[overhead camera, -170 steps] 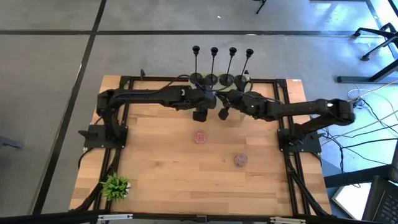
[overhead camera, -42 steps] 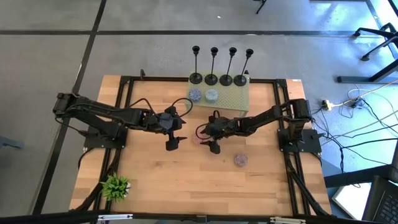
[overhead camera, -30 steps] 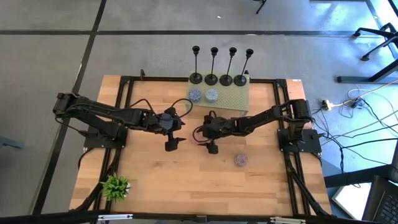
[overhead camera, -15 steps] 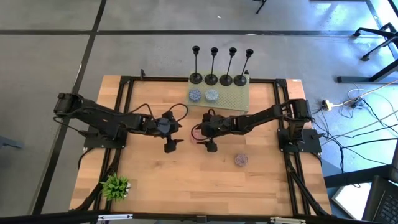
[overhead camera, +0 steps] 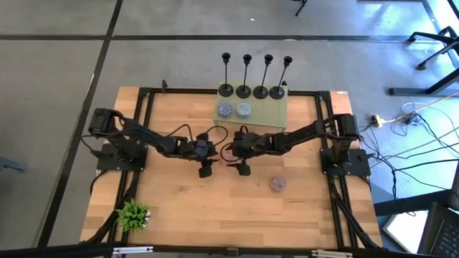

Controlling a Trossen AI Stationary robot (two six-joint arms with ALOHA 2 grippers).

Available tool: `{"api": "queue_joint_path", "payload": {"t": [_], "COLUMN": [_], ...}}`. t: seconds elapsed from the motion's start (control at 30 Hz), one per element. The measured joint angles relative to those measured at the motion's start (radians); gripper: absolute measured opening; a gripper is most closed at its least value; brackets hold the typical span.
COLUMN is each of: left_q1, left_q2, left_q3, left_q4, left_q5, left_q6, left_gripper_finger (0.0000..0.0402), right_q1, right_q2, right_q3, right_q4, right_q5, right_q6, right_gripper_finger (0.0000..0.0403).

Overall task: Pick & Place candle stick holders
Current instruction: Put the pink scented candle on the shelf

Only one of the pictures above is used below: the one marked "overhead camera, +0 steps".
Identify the black desk beam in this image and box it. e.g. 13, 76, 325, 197
372, 188, 459, 217

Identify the black office chair base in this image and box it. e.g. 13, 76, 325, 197
407, 25, 459, 71

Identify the grey floor object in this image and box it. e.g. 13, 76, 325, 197
0, 156, 29, 173

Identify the black chair leg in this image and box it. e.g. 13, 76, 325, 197
290, 0, 309, 17

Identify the black tall candlestick holder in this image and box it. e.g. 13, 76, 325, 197
252, 54, 274, 100
268, 55, 293, 100
235, 54, 252, 100
217, 52, 235, 97

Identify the light teal patterned candle tin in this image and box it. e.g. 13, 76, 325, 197
236, 102, 252, 119

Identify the pale green perforated metal shelf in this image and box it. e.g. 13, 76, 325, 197
213, 80, 289, 133

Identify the black aluminium table frame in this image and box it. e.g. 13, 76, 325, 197
80, 85, 383, 252

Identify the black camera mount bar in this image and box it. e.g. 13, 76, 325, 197
0, 242, 459, 258

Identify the black laptop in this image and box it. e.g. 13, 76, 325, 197
417, 202, 459, 258

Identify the black desk foot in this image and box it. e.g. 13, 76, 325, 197
388, 67, 459, 97

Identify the green plant in white pot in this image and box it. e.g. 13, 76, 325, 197
114, 199, 151, 233

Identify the dark blue patterned candle tin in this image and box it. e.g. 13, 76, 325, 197
217, 102, 234, 118

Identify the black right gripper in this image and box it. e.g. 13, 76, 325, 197
224, 130, 268, 176

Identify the maroon patterned candle tin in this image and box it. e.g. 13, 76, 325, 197
270, 176, 287, 193

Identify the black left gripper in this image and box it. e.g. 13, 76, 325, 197
181, 132, 219, 179

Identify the white flat panel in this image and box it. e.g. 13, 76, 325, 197
382, 210, 430, 254

